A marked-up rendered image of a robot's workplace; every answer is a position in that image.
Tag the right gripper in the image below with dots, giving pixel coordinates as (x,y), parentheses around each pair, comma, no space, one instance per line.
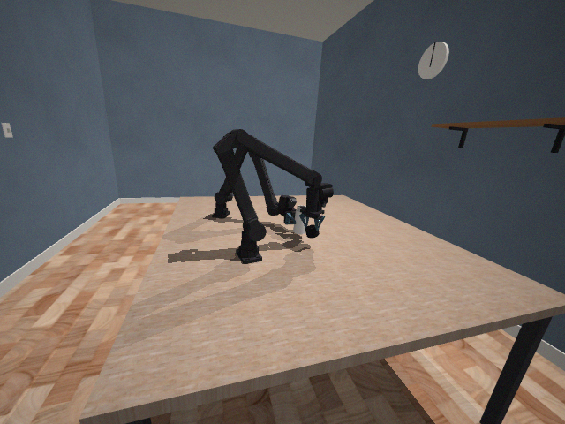
(312,212)

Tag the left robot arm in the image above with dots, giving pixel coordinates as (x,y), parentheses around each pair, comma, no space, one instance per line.
(286,202)

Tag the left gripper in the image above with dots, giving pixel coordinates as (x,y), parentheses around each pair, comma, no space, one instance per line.
(289,217)

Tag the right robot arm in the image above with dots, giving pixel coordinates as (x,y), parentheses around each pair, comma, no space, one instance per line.
(249,250)

